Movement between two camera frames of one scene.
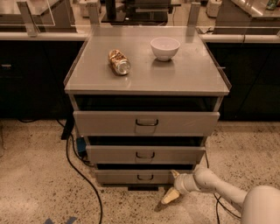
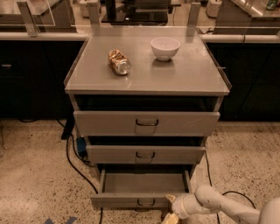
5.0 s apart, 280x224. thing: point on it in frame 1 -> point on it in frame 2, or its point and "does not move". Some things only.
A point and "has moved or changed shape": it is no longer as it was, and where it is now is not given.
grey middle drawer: [143, 154] does not move
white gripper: [183, 184] -> [178, 206]
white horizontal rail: [262, 38] does not move
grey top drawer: [143, 123] does not move
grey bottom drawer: [135, 177] has moved or changed shape
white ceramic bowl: [164, 48] does not move
